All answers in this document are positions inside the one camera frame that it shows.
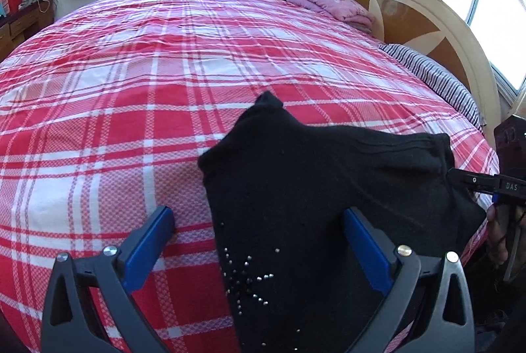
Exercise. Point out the striped pillow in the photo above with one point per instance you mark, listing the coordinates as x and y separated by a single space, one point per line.
435 79

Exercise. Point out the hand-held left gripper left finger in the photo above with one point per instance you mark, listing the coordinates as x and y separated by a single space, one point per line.
150 250

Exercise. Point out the person's right hand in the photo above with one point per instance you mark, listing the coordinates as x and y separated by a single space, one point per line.
498 233

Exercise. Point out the cream and wood headboard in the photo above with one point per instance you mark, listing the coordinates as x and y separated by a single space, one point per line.
444 28

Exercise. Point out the brown wooden desk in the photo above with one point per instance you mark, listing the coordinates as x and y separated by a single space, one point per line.
24 24

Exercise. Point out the folded pink blanket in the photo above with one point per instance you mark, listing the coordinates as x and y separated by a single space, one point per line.
328 1

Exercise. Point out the bed with red plaid sheet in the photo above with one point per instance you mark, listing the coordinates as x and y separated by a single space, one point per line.
123 98

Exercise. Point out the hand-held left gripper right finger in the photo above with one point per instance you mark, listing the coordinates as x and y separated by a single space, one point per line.
368 250

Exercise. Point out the black knit pants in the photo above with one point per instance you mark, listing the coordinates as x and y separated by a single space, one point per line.
296 188

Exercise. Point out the large side window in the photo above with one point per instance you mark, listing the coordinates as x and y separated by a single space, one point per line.
501 15

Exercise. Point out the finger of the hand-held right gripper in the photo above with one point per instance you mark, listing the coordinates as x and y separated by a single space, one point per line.
472 181

